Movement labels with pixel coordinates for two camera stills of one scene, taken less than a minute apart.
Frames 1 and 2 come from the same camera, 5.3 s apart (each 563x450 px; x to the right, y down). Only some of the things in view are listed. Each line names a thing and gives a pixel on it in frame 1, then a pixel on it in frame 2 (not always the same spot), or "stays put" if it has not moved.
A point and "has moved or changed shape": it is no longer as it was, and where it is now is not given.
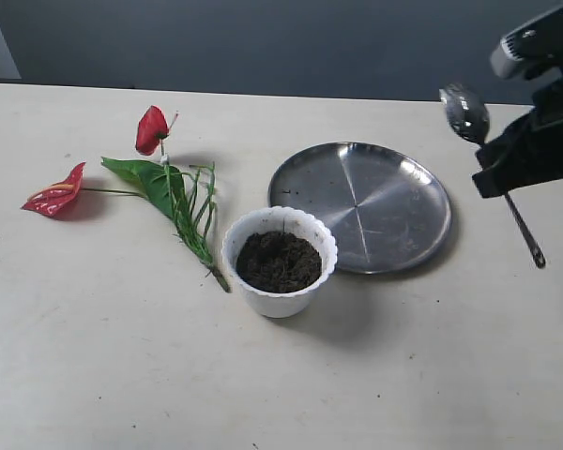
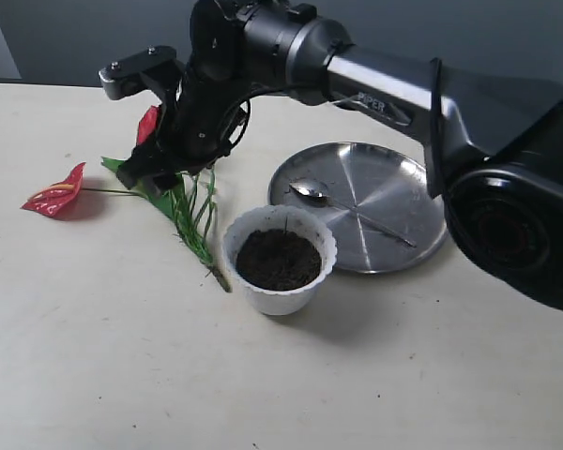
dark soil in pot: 278,262 stays put
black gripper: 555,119 → 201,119
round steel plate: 389,210 stays put
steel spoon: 470,116 has moved or changed shape
